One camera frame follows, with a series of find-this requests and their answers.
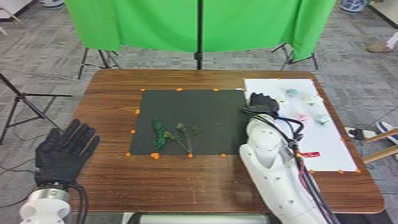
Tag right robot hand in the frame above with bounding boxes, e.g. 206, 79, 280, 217
247, 92, 280, 114

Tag thin green sprig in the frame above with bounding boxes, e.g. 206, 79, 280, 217
161, 122, 195, 154
186, 125, 204, 152

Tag black stand pole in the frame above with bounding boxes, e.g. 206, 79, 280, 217
192, 0, 206, 71

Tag dark mat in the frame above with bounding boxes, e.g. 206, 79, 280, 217
128, 89, 254, 156

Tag blue and white vase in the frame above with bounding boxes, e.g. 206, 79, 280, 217
37, 0, 67, 10
339, 0, 373, 14

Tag leafy green sprig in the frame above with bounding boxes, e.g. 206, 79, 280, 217
151, 115, 169, 153

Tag black tripod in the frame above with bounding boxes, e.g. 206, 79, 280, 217
0, 73, 74, 145

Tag white flower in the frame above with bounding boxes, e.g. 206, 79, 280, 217
300, 95, 320, 106

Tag black backdrop stand legs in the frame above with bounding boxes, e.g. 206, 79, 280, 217
76, 46, 124, 81
270, 41, 321, 71

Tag pale grey bar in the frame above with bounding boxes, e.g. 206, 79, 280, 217
126, 213, 272, 224

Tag pale blue flower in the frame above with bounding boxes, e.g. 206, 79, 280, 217
312, 114, 330, 126

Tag black cable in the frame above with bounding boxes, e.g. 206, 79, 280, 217
65, 182, 90, 224
254, 113, 307, 148

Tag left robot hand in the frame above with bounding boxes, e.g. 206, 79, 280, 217
34, 118, 101, 188

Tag white sheet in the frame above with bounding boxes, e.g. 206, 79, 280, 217
243, 78, 359, 173

